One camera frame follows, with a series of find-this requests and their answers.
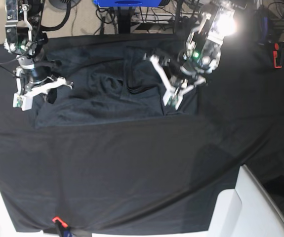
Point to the black table cloth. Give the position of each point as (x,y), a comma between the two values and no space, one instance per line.
(149,176)

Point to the red clamp handle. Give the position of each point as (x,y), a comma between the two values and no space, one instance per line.
(56,220)

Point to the blue plastic bin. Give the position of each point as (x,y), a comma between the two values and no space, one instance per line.
(130,3)

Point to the dark grey T-shirt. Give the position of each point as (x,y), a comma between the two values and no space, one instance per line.
(112,83)

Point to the black power strip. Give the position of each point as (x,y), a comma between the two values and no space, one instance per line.
(153,18)

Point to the white chair right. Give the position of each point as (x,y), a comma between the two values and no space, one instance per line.
(246,210)

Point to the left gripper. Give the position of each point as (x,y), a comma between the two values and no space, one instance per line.
(183,73)

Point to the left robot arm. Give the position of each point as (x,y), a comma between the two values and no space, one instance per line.
(202,51)

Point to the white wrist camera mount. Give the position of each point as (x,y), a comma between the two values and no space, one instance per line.
(23,98)
(173,95)

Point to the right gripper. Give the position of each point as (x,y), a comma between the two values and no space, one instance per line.
(32,73)

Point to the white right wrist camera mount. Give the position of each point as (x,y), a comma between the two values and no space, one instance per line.
(23,98)

